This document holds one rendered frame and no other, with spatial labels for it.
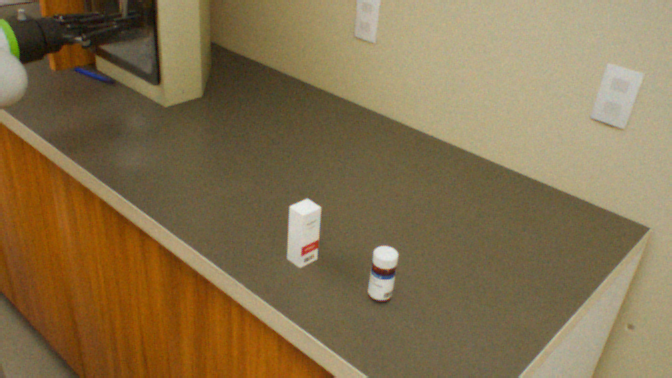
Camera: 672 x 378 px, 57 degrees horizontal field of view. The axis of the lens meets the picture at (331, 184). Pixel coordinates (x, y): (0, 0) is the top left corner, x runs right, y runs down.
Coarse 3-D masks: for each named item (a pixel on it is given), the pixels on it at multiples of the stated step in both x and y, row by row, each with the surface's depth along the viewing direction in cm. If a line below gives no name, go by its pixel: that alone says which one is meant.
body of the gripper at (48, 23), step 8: (48, 16) 129; (40, 24) 127; (48, 24) 127; (56, 24) 128; (48, 32) 127; (56, 32) 128; (64, 32) 131; (72, 32) 131; (80, 32) 133; (48, 40) 127; (56, 40) 129; (64, 40) 130; (48, 48) 128; (56, 48) 130
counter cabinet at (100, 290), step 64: (0, 128) 159; (0, 192) 177; (64, 192) 144; (0, 256) 200; (64, 256) 159; (128, 256) 131; (640, 256) 125; (64, 320) 177; (128, 320) 144; (192, 320) 121; (256, 320) 104
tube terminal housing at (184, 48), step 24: (168, 0) 142; (192, 0) 146; (168, 24) 144; (192, 24) 149; (168, 48) 147; (192, 48) 152; (120, 72) 162; (168, 72) 150; (192, 72) 155; (168, 96) 152; (192, 96) 158
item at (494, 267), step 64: (256, 64) 184; (64, 128) 140; (128, 128) 142; (192, 128) 144; (256, 128) 147; (320, 128) 150; (384, 128) 152; (128, 192) 119; (192, 192) 121; (256, 192) 123; (320, 192) 124; (384, 192) 126; (448, 192) 128; (512, 192) 130; (192, 256) 106; (256, 256) 105; (320, 256) 106; (448, 256) 109; (512, 256) 111; (576, 256) 112; (320, 320) 93; (384, 320) 94; (448, 320) 95; (512, 320) 96; (576, 320) 101
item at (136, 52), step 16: (96, 0) 156; (112, 0) 151; (144, 0) 141; (144, 16) 144; (144, 32) 146; (96, 48) 164; (112, 48) 159; (128, 48) 153; (144, 48) 148; (128, 64) 156; (144, 64) 151; (144, 80) 153
